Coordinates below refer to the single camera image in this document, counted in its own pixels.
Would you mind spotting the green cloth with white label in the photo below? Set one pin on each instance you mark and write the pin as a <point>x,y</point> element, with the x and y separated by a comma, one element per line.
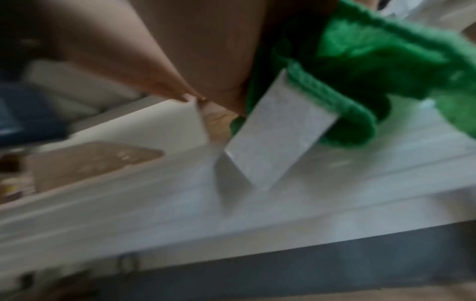
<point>372,58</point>

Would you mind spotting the brown tray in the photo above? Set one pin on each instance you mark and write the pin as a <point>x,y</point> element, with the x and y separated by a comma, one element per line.
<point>89,164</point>

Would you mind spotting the person's right hand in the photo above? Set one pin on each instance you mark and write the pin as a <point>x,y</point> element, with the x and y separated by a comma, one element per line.
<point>208,44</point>

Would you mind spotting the white ledge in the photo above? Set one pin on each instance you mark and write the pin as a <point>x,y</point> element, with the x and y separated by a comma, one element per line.
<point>334,188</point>

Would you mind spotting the dark blue object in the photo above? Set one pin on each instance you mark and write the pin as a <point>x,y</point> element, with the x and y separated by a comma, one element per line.
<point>26,114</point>

